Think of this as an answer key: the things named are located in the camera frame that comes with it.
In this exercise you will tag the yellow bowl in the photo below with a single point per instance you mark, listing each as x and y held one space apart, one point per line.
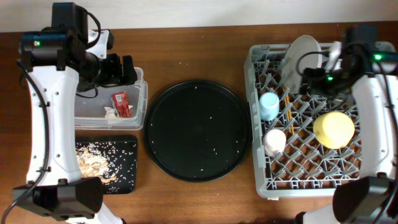
334 130

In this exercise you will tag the white tissue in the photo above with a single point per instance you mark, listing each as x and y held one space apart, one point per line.
111 112

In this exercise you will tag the grey dishwasher rack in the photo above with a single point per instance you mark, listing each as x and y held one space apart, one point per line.
305 168

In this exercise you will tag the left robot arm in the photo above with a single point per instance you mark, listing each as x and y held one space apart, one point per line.
62 62

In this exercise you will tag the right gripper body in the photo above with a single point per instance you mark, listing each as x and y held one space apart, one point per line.
326 84

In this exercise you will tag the red snack wrapper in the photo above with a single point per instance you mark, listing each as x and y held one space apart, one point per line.
121 105

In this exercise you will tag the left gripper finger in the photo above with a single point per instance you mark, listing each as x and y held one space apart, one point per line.
125 78
128 65

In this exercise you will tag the black rectangular waste tray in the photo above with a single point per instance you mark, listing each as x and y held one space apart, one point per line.
127 161

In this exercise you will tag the food scraps with rice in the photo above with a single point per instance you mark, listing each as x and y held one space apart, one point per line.
93 165

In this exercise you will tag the pink cup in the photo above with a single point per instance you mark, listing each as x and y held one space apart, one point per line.
274 142

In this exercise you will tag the round black serving tray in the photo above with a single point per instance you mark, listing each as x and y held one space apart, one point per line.
198 131

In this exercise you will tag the grey ceramic plate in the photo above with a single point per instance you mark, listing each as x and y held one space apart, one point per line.
302 45

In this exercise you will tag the wooden chopstick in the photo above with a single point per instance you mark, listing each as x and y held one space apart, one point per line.
289 115
286 105

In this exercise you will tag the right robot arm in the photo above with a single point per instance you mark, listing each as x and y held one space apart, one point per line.
373 197

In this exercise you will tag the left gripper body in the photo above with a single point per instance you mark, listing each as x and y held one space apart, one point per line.
94 74

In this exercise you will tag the blue cup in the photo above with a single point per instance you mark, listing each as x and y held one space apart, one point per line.
269 106

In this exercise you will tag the clear plastic bin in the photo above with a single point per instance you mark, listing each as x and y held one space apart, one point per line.
91 113

